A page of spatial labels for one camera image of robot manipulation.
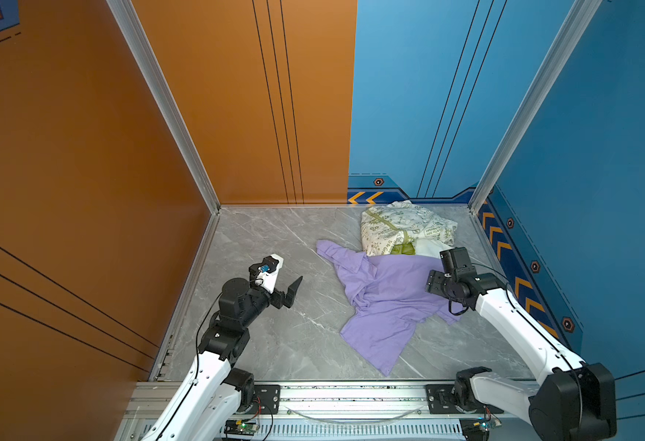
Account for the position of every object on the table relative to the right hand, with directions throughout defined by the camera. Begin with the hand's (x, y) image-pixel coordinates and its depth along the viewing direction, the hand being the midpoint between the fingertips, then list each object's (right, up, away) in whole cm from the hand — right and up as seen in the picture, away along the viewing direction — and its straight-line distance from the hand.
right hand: (436, 284), depth 85 cm
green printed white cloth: (-10, +17, +15) cm, 25 cm away
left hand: (-45, +7, -9) cm, 47 cm away
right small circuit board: (+6, -33, -15) cm, 37 cm away
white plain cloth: (+2, +11, +13) cm, 17 cm away
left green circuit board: (-58, -34, -14) cm, 68 cm away
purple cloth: (-13, -5, +5) cm, 15 cm away
